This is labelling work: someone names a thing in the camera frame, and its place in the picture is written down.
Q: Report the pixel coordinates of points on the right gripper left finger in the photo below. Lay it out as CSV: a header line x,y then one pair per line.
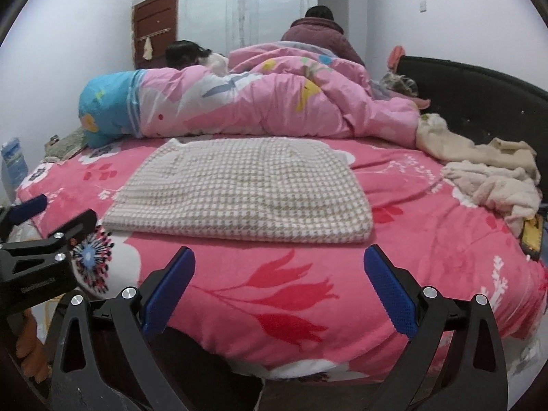
x,y
103,359

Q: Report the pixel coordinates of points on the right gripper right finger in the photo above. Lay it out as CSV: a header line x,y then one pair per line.
x,y
473,375

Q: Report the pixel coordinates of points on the beige houndstooth knit coat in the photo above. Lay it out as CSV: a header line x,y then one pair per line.
x,y
268,189

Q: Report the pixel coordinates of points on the left hand orange glove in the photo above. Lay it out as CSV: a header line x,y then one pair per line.
x,y
29,350

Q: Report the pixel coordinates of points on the grey green folded cloth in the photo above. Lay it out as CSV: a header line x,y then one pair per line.
x,y
62,149

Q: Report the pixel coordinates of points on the yellow black tool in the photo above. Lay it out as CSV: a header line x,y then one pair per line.
x,y
531,239

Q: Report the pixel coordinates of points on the cream fluffy garment pile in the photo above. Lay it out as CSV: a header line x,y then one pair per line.
x,y
501,176

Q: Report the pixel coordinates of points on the pink floral fleece blanket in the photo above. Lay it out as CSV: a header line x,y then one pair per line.
x,y
287,310

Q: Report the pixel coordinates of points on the black bed headboard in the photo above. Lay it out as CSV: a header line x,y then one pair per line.
x,y
482,104

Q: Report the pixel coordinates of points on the dark haired person lying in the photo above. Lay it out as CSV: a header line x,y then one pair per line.
x,y
184,53

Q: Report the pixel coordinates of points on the brown wooden door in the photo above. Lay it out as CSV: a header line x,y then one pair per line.
x,y
154,25

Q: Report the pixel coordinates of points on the pink and blue quilt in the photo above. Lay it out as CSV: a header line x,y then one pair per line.
x,y
270,90

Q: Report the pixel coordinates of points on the person in maroon jacket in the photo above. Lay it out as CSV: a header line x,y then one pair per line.
x,y
318,28

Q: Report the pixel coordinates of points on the blue book by wall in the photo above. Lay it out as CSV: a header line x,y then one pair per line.
x,y
14,167

